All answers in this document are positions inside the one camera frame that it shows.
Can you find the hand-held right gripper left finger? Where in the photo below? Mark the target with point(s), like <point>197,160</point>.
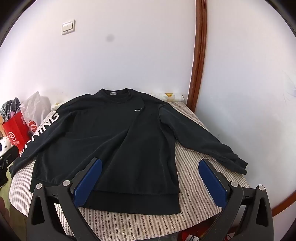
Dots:
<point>89,180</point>

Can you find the white wall light switch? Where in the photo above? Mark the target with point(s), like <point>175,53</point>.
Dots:
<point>68,27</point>

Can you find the plaid cloth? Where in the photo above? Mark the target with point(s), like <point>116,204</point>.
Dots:
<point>10,106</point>

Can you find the small red paper bag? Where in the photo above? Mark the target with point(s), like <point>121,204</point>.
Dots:
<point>31,126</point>

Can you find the white plastic bag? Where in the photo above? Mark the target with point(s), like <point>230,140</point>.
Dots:
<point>38,104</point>

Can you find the brown wooden trim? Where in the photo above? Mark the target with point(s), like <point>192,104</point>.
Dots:
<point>283,201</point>

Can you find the rolled printed mat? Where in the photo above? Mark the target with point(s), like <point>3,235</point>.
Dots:
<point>171,96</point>

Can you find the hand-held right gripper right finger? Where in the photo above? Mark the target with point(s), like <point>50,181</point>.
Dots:
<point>212,183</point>

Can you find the black sweatshirt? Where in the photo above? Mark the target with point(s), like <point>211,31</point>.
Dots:
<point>115,139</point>

